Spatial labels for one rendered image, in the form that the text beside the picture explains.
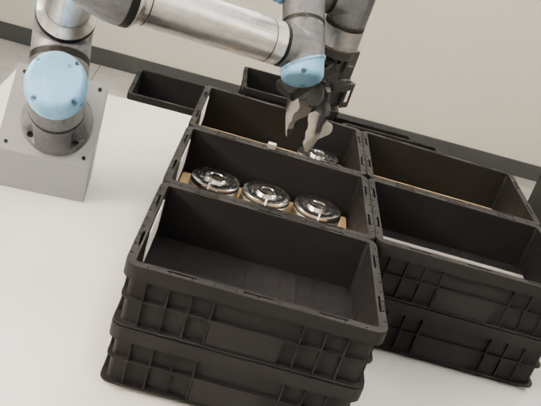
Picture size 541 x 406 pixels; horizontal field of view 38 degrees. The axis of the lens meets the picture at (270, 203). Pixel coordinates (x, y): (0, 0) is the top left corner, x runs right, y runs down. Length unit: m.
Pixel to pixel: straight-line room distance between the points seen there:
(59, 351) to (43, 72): 0.54
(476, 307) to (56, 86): 0.89
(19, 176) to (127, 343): 0.64
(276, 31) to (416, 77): 3.62
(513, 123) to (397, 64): 0.84
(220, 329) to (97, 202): 0.68
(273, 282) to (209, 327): 0.25
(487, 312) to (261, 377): 0.51
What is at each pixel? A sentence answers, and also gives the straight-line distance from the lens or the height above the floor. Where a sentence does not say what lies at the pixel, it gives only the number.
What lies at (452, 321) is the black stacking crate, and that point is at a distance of 1.55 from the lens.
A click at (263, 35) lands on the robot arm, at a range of 1.31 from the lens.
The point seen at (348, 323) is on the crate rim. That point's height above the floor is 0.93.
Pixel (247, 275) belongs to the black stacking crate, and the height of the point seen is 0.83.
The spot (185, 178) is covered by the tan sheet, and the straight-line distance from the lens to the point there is 1.69.
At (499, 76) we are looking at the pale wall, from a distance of 5.03.
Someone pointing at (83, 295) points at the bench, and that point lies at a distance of 1.48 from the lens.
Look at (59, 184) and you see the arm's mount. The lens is 1.77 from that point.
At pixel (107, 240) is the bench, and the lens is 1.66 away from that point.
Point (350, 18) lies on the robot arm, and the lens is 1.46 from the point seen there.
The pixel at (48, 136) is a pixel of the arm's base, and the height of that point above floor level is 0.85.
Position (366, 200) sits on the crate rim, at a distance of 1.60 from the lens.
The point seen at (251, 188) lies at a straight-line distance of 1.65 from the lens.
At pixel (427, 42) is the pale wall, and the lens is 4.86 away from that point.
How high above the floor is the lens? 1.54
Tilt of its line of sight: 25 degrees down
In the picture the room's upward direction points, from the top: 18 degrees clockwise
